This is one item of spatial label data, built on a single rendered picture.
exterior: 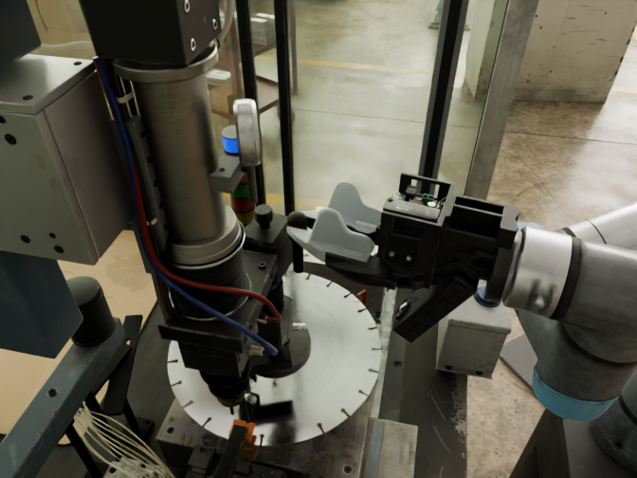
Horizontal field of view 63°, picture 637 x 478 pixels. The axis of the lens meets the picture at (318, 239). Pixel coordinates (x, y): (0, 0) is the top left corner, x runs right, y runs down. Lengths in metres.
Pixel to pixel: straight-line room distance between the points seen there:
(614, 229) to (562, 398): 0.19
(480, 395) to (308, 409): 1.28
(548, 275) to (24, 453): 0.58
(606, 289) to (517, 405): 1.54
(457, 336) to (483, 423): 0.96
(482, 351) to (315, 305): 0.33
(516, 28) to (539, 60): 2.88
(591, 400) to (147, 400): 0.76
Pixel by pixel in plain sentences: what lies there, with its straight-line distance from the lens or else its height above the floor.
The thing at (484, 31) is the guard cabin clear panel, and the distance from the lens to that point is 0.99.
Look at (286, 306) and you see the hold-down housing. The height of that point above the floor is 1.13.
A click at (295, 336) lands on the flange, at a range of 0.82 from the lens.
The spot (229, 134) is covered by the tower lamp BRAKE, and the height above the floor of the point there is 1.16.
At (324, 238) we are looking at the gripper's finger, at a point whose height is 1.28.
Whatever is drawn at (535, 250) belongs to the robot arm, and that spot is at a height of 1.31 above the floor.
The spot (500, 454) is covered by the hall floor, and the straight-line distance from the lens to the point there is 1.89.
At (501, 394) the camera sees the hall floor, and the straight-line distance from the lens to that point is 2.01.
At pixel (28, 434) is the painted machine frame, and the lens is 0.72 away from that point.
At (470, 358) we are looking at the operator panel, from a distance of 1.04.
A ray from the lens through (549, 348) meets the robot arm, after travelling 0.56.
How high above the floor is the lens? 1.60
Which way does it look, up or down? 41 degrees down
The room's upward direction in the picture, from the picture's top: straight up
